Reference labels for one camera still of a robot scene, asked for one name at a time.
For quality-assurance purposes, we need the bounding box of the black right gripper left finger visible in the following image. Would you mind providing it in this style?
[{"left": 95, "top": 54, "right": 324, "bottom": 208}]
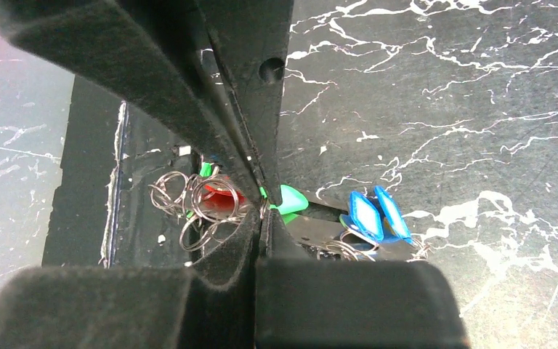
[{"left": 0, "top": 217, "right": 259, "bottom": 348}]

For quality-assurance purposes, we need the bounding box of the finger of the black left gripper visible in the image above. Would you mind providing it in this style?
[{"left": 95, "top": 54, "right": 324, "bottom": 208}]
[
  {"left": 0, "top": 1, "right": 262, "bottom": 203},
  {"left": 197, "top": 1, "right": 294, "bottom": 205}
]

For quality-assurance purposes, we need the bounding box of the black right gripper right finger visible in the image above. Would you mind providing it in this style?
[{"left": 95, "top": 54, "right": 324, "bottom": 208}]
[{"left": 254, "top": 209, "right": 469, "bottom": 348}]

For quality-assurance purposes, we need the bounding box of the green key tag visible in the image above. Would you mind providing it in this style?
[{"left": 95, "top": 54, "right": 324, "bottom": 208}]
[
  {"left": 257, "top": 184, "right": 309, "bottom": 225},
  {"left": 198, "top": 162, "right": 214, "bottom": 177}
]

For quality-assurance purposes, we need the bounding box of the red key tag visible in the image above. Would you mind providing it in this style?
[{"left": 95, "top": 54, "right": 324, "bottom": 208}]
[{"left": 200, "top": 174, "right": 248, "bottom": 214}]

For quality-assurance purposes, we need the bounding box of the light blue key tag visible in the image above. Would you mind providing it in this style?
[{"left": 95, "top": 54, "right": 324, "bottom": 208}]
[{"left": 374, "top": 185, "right": 413, "bottom": 244}]

